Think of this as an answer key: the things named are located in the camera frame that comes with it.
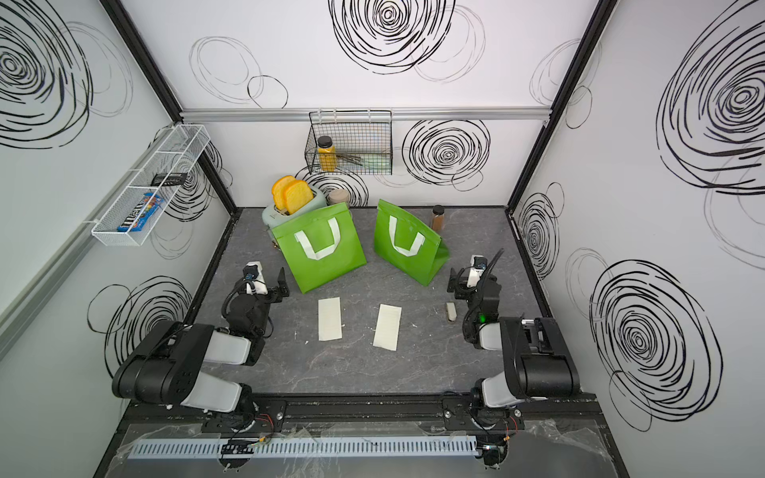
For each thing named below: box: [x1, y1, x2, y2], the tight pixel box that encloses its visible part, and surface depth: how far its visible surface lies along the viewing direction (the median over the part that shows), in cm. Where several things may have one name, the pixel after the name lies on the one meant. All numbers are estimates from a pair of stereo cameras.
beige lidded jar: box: [327, 188, 351, 207], surface depth 121 cm
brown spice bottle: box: [432, 204, 446, 234], surface depth 110 cm
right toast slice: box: [284, 179, 314, 216], surface depth 101 cm
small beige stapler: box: [446, 301, 458, 323], surface depth 91 cm
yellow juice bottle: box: [317, 135, 338, 173], surface depth 87 cm
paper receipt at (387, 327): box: [372, 302, 403, 352], surface depth 91 cm
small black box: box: [150, 172, 188, 187], surface depth 80 cm
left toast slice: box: [270, 175, 296, 211], surface depth 99 cm
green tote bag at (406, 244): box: [374, 198, 451, 286], surface depth 93 cm
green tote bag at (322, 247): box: [270, 202, 367, 294], surface depth 92 cm
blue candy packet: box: [116, 192, 165, 233], surface depth 72 cm
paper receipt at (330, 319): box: [317, 296, 343, 341], surface depth 93 cm
